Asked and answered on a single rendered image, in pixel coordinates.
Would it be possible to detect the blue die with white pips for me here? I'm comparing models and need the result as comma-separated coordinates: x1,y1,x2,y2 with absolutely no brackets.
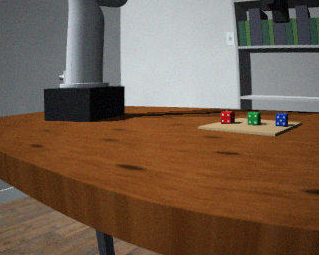
275,113,288,127

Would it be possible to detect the beige flat mat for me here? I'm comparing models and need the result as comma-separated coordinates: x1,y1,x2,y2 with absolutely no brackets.
198,118,301,136

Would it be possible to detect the green die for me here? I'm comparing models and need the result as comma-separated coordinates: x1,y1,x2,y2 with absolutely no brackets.
247,112,261,125

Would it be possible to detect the red die with white pips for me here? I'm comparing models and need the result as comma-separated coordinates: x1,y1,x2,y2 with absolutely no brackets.
221,111,235,124

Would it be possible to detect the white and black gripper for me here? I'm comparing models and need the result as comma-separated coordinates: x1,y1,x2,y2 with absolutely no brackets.
261,0,290,23

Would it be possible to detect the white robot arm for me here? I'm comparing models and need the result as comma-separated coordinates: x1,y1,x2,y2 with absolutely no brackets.
59,0,128,88

